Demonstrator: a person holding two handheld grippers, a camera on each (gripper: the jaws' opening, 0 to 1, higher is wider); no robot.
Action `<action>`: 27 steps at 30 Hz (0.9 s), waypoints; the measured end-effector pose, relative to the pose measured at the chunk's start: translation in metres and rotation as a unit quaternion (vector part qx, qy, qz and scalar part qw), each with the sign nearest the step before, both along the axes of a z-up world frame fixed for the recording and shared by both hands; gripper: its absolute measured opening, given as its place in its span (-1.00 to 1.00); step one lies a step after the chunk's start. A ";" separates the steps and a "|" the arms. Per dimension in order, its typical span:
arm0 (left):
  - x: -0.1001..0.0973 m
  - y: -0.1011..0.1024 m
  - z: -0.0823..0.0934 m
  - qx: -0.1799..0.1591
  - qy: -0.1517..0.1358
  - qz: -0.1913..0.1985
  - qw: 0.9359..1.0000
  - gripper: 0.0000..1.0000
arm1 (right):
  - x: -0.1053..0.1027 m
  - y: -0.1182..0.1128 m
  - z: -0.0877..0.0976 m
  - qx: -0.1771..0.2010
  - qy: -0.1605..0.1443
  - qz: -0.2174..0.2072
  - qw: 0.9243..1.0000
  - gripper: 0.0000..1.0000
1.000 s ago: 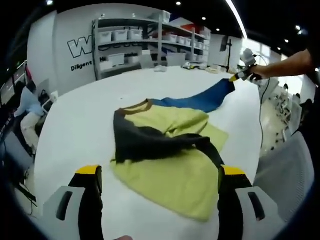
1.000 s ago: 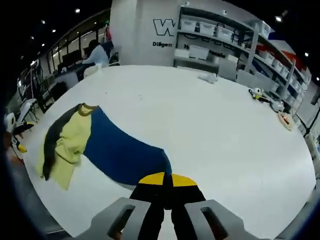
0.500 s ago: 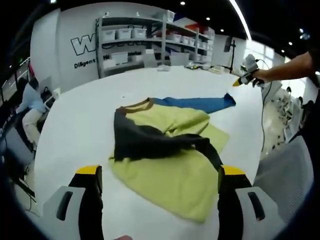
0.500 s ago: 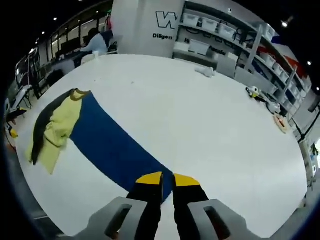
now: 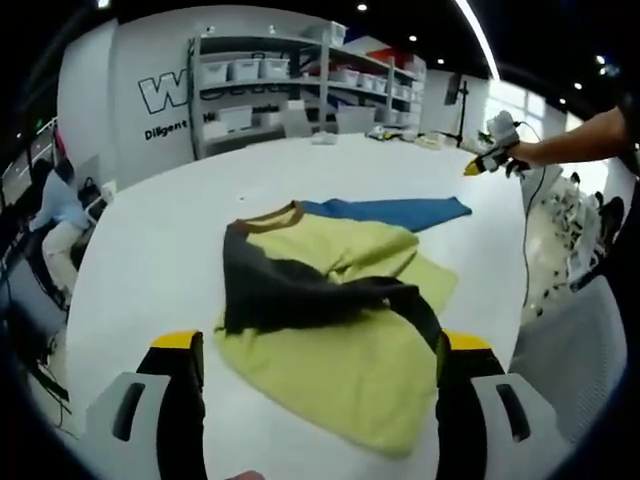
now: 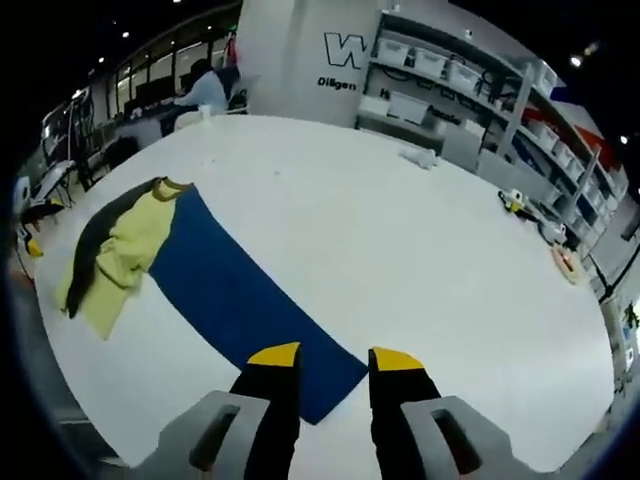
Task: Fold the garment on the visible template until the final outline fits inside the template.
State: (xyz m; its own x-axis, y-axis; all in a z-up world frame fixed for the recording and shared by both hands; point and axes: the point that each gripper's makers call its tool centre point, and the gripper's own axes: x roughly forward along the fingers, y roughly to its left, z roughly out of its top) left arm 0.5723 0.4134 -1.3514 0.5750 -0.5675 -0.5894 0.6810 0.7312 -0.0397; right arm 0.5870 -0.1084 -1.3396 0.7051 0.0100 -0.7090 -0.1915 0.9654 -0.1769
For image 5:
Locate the rows of white storage bins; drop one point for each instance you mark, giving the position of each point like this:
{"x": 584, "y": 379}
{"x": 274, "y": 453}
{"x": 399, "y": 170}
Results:
{"x": 245, "y": 70}

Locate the grey metal shelf unit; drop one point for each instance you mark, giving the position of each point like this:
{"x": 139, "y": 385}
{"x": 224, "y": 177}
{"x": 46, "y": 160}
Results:
{"x": 325, "y": 75}

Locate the small white yellow device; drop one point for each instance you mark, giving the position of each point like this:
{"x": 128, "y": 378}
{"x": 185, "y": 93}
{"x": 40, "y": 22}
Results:
{"x": 380, "y": 134}

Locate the person's right hand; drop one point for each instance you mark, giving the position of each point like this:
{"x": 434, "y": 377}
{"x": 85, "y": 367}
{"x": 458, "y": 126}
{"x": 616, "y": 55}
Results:
{"x": 527, "y": 155}

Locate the small white tray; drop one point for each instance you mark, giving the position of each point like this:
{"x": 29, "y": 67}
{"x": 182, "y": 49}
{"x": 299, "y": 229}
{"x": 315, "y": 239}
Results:
{"x": 435, "y": 141}

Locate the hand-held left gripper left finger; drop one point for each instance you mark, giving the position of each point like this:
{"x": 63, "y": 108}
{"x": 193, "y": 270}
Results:
{"x": 170, "y": 410}

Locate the black bag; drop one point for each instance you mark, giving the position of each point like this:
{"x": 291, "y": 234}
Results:
{"x": 89, "y": 192}

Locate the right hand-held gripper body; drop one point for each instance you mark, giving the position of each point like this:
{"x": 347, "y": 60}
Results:
{"x": 502, "y": 130}

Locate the row of white workstations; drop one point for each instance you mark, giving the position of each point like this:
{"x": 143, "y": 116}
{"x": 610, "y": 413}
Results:
{"x": 585, "y": 225}

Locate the white cup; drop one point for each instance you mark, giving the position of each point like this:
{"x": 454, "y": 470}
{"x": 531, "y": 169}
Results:
{"x": 109, "y": 192}

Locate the small white crumpled object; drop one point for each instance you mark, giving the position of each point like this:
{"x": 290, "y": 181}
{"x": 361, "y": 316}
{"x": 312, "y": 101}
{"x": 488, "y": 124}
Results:
{"x": 325, "y": 140}

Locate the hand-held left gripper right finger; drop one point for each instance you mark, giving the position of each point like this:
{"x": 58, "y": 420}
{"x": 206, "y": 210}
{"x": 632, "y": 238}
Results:
{"x": 460, "y": 425}

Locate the yellow blue grey garment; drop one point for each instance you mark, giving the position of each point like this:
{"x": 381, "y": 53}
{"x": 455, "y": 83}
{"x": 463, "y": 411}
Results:
{"x": 350, "y": 380}

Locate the person's left hand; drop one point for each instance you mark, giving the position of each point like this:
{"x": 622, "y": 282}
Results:
{"x": 250, "y": 470}

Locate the large white box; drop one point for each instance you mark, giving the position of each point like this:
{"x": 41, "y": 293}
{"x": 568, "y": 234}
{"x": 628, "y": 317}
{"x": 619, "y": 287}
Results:
{"x": 357, "y": 120}
{"x": 302, "y": 120}

